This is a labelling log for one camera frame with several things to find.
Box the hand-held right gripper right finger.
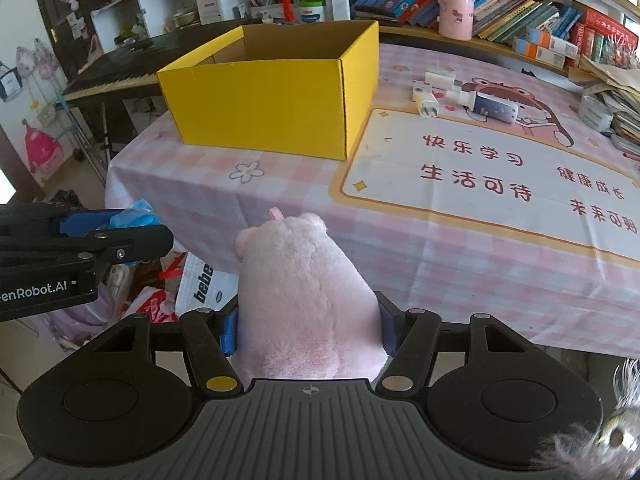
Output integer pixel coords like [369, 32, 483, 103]
[375, 292, 538, 395]

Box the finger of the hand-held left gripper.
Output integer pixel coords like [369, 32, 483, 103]
[0, 204, 133, 239]
[0, 225, 174, 281]

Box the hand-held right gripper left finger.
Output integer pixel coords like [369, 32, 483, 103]
[92, 305, 246, 395]

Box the pink plush pig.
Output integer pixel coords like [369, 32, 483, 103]
[234, 207, 388, 381]

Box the yellow cardboard box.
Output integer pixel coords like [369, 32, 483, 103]
[156, 21, 380, 162]

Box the small white-capped spray bottle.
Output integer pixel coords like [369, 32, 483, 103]
[446, 89, 519, 124]

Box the blue plastic bag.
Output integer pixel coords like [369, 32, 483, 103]
[107, 199, 162, 231]

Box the red white plastic bag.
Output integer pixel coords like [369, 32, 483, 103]
[122, 255, 182, 322]

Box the pink backpack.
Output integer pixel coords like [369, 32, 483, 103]
[24, 120, 64, 175]

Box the black keyboard stand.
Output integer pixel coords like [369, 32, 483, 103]
[60, 100, 126, 171]

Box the printed cartoon desk mat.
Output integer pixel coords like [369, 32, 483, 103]
[330, 72, 640, 263]

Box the black electronic keyboard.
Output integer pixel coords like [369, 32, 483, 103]
[61, 19, 251, 108]

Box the grey furry toy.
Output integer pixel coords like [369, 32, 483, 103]
[535, 360, 640, 480]

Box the white charger plug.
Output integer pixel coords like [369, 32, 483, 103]
[411, 80, 441, 117]

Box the white jar green lid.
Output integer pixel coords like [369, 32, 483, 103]
[298, 0, 326, 23]

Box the orange white small box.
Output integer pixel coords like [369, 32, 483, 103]
[514, 37, 568, 68]
[527, 27, 580, 56]

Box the pile of papers and books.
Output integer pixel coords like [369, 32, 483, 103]
[567, 55, 640, 161]

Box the pink cylindrical pen holder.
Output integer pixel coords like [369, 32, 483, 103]
[438, 0, 475, 42]

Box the red boxed book set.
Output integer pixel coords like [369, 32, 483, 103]
[575, 7, 640, 68]

